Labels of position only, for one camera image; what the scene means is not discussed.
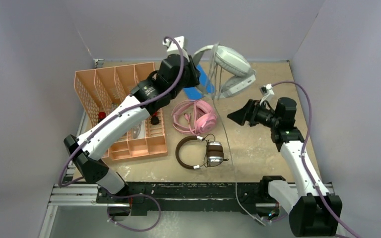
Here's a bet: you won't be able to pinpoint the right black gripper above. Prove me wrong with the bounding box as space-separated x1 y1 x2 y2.
228 99 280 129

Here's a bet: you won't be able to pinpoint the grey over-ear headphones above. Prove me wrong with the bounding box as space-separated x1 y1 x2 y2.
192 42 265 226

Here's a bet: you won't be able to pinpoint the brown on-ear headphones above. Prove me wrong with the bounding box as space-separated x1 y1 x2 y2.
175 135 229 170

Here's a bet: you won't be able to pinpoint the pink wired headphones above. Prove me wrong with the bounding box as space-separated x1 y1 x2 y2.
171 100 218 135

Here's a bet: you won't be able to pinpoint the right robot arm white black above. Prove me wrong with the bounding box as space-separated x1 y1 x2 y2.
227 97 342 237

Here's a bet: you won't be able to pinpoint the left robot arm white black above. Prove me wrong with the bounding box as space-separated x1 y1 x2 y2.
63 54 199 203

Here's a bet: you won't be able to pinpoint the blue notebook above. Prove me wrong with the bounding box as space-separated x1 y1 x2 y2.
183 64 215 100

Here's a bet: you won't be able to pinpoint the red black stamp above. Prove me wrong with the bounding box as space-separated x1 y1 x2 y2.
150 113 160 125

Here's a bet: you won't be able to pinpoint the clear ruler pack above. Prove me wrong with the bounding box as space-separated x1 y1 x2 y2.
129 120 145 140

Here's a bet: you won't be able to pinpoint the peach plastic desk organizer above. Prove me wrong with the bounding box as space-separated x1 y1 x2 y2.
74 62 168 162

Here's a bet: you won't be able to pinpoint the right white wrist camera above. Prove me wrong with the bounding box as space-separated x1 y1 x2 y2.
259 84 275 105

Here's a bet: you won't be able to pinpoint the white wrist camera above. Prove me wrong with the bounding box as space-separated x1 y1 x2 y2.
259 84 275 105
162 36 188 58

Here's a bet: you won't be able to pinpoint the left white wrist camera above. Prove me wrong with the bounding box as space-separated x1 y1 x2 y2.
162 36 188 58

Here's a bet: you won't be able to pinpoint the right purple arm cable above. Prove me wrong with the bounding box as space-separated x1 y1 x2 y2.
271 81 362 238

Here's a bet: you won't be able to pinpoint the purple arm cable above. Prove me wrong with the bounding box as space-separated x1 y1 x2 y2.
271 81 362 238
58 36 185 188

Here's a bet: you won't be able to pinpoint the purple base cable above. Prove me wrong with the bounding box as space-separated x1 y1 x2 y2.
107 193 162 233

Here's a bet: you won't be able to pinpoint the black base frame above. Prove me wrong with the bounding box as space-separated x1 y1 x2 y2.
47 181 337 218

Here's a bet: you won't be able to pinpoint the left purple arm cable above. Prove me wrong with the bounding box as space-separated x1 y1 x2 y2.
58 36 185 188

